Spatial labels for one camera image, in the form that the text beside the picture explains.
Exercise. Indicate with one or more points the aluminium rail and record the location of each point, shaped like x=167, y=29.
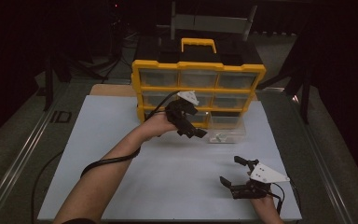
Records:
x=24, y=149
x=323, y=161

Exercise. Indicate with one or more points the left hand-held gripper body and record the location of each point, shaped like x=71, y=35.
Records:
x=180, y=110

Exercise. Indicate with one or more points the grey metal frame stand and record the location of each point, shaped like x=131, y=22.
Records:
x=211, y=23

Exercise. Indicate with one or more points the person's right hand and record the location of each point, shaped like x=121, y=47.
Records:
x=263, y=203

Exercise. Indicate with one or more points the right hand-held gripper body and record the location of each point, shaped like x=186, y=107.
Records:
x=265, y=175

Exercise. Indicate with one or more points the clear plastic drawer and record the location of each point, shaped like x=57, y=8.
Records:
x=233, y=132

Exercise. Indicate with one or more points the white table sheet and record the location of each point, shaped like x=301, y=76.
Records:
x=174, y=174

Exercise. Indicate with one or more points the yellow black drawer cabinet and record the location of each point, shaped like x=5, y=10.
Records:
x=199, y=66

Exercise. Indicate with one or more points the person's left hand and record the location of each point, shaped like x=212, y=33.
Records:
x=157, y=124

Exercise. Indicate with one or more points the black tripod stand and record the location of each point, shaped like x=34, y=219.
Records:
x=304, y=81
x=56, y=68

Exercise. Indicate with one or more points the set of clear cabinet drawers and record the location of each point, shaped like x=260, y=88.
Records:
x=199, y=77

